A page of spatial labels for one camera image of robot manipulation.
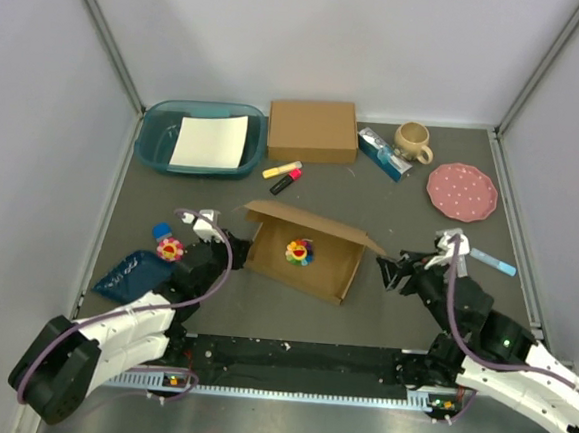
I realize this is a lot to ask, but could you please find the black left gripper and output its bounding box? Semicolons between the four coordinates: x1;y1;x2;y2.
194;227;253;300

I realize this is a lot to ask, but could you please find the closed brown cardboard box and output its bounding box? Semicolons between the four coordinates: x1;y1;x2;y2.
267;99;358;165

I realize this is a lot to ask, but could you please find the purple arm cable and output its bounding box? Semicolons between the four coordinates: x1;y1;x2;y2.
14;195;237;421
433;232;579;433

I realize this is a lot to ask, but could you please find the white paper sheet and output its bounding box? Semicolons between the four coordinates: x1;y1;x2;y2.
168;116;248;169

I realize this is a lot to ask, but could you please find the teal plastic bin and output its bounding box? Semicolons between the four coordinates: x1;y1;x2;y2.
134;100;268;179

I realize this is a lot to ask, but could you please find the light blue marker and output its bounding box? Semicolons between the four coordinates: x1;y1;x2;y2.
469;248;517;277

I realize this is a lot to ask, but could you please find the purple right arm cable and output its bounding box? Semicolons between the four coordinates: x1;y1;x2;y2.
433;232;579;433

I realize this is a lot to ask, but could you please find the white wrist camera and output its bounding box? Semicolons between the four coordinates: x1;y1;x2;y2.
180;209;222;243
425;228;471;277

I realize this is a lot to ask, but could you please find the dark blue patterned pouch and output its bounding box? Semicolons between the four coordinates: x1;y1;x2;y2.
91;250;174;305

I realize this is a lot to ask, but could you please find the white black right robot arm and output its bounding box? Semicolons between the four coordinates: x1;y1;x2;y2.
376;252;579;433

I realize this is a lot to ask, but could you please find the green yellow plush flower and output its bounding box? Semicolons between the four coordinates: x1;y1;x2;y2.
284;238;315;267

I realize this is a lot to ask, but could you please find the blue toothbrush package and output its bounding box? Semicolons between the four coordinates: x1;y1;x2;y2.
357;127;412;183

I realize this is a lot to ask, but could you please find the yellow highlighter pen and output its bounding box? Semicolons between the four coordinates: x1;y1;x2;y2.
262;161;303;180

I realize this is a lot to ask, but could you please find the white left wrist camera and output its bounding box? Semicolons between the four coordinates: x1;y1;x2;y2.
180;209;222;243

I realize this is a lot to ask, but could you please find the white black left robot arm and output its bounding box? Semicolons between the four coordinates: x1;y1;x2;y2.
8;233;251;425

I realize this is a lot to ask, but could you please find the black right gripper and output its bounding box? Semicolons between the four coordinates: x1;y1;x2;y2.
370;245;464;338

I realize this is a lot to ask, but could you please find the pink dotted plate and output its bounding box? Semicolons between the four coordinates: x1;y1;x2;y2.
426;162;499;224

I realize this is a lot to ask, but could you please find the brown cardboard box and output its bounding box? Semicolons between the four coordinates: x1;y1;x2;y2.
267;99;358;165
244;200;386;305

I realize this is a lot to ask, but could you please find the beige ceramic mug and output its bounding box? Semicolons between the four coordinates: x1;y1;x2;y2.
394;122;434;165

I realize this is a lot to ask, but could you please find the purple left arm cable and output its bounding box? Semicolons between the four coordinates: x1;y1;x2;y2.
14;195;237;421

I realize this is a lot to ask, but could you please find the pink plush flower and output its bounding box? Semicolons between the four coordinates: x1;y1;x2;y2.
156;237;185;263

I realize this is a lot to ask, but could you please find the black pink highlighter pen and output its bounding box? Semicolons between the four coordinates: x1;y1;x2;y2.
269;169;302;195

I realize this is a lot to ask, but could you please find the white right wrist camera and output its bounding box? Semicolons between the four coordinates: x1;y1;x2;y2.
425;228;471;277

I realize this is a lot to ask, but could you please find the grey slotted cable duct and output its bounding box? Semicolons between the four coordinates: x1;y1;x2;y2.
104;371;460;414

